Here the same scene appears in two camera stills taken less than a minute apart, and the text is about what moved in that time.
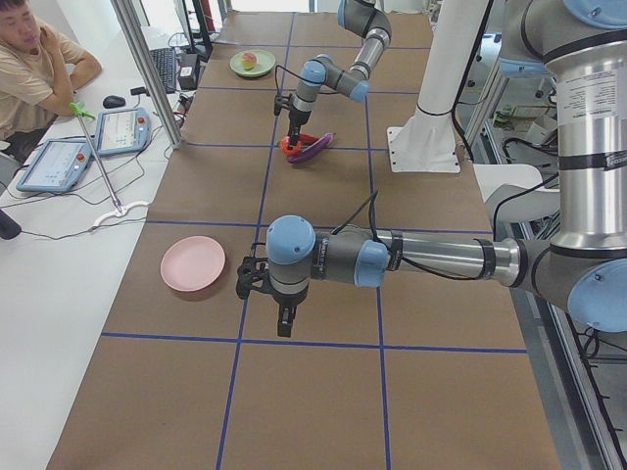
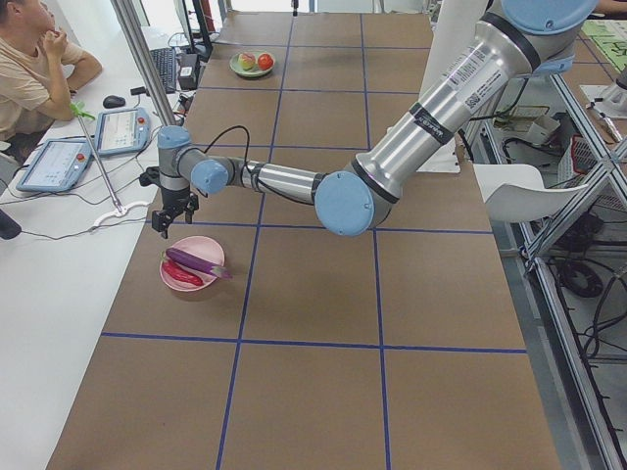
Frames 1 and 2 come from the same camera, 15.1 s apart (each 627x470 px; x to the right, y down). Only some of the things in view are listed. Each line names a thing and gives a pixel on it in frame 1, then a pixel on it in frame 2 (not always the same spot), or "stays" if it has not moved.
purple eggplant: (313, 151) → (198, 262)
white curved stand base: (119, 213) stays
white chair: (499, 181) stays
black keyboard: (166, 61) stays
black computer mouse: (114, 102) stays
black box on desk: (188, 73) stays
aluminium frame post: (149, 70) stays
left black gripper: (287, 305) → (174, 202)
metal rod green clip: (77, 109) stays
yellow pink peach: (249, 61) stays
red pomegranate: (288, 148) → (265, 61)
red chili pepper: (307, 138) → (180, 274)
